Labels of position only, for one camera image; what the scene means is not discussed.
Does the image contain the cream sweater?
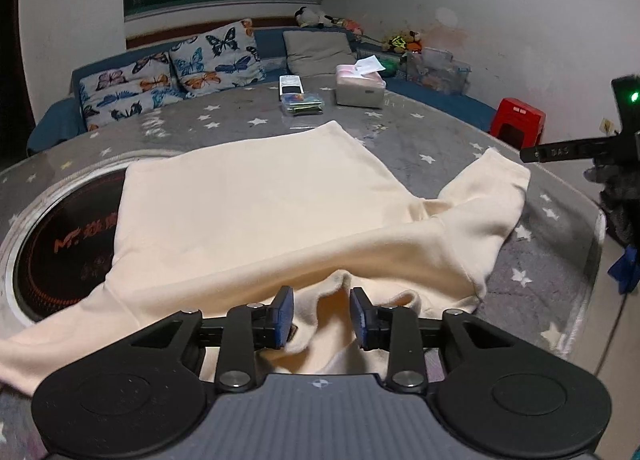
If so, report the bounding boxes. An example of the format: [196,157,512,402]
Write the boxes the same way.
[1,122,530,394]

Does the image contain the red plastic stool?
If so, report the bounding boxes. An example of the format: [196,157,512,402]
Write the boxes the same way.
[489,97,546,149]

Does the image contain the blue small stool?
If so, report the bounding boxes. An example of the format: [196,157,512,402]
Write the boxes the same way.
[608,246,640,295]

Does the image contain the black induction cooktop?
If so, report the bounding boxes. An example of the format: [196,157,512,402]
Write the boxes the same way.
[13,168,126,321]

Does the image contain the clear plastic storage box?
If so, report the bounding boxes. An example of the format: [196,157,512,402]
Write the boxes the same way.
[407,47,472,95]

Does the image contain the clear box of colourful items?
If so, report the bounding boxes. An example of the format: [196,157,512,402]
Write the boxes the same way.
[281,93,324,116]

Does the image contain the yellow orange plush toys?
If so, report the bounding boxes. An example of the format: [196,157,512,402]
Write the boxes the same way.
[382,30,423,54]

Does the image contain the white tissue box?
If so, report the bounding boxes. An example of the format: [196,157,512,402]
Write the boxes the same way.
[334,55,386,109]

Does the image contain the white remote control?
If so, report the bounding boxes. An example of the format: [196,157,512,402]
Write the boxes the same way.
[279,74,304,102]

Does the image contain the left butterfly pillow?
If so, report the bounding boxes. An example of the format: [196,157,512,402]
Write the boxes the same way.
[78,52,186,131]

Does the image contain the butterfly pillow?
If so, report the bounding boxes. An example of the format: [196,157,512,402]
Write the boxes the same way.
[78,52,186,131]
[169,19,266,96]

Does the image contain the right butterfly pillow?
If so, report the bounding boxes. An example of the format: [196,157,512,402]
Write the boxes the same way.
[169,19,266,96]

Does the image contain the blue corner sofa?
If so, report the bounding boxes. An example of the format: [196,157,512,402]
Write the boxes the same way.
[25,25,499,156]

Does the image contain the grey cushion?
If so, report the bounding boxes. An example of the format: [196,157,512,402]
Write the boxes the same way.
[283,30,356,76]

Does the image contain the panda plush toy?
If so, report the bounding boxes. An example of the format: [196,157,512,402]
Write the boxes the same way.
[294,6,335,29]

